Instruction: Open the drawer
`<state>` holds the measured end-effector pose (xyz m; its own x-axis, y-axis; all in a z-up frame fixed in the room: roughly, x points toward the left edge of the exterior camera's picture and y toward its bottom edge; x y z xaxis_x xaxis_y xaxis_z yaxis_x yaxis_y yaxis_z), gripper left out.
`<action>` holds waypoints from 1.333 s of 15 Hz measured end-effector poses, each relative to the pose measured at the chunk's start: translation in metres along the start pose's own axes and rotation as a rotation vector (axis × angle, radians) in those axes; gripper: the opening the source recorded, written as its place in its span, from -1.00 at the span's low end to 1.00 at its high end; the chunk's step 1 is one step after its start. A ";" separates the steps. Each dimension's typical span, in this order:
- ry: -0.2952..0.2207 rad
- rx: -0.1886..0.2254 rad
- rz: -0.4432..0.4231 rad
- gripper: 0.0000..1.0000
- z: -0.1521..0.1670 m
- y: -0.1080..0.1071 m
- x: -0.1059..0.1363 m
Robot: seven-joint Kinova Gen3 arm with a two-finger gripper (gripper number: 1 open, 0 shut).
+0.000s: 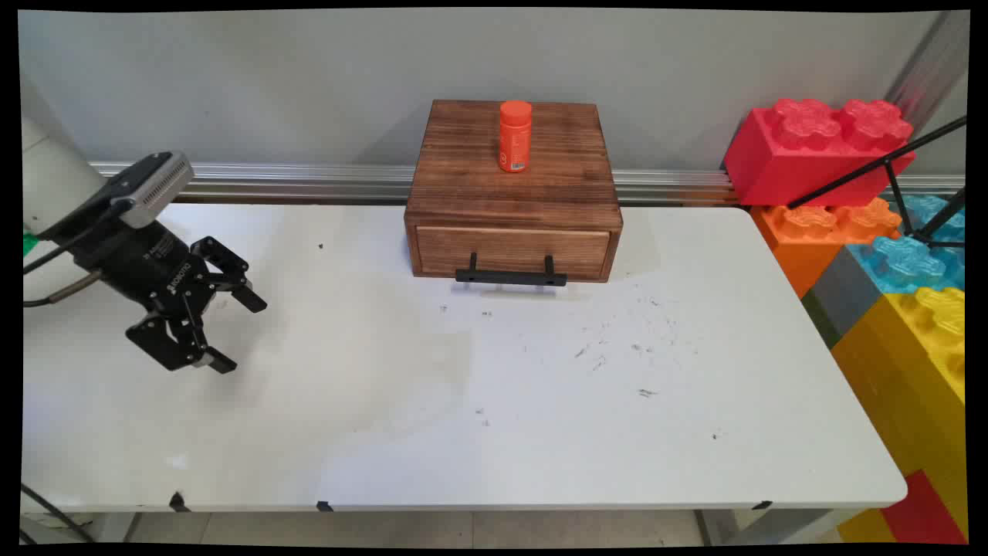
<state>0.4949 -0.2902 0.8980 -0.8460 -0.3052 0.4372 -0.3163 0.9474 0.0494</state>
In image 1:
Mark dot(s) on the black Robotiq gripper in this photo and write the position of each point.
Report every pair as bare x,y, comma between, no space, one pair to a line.
150,266

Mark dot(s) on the wooden cabinet door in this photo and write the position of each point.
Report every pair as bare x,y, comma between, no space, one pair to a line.
509,245

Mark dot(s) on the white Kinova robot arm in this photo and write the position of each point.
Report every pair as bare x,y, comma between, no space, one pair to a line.
54,181

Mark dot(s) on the green tag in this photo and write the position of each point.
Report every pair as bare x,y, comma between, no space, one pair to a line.
29,244

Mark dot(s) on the dark wooden drawer cabinet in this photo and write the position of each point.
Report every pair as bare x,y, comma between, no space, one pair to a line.
463,177

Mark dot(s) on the orange plastic bottle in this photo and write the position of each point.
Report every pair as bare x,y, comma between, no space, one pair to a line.
515,139

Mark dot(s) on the white table leg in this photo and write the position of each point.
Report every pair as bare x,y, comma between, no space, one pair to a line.
741,528

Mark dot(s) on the red giant toy brick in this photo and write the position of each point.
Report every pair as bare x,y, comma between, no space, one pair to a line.
779,162

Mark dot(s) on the orange giant toy brick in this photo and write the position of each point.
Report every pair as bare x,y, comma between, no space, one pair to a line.
803,247

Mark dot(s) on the grey giant toy brick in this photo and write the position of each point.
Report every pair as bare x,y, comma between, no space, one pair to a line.
841,297

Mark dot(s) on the black tripod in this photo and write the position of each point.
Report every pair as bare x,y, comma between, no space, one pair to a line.
888,160

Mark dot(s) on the blue giant toy brick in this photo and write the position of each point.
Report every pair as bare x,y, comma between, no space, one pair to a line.
903,266

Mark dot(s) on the yellow giant toy brick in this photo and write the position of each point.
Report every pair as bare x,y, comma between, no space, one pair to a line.
903,386

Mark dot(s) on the aluminium upright profile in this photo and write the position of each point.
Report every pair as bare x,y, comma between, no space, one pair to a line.
926,69

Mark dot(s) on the grey black wrist camera box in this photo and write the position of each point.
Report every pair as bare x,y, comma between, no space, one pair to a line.
154,189

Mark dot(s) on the aluminium wall rail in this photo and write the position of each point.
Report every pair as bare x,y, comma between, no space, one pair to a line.
309,182

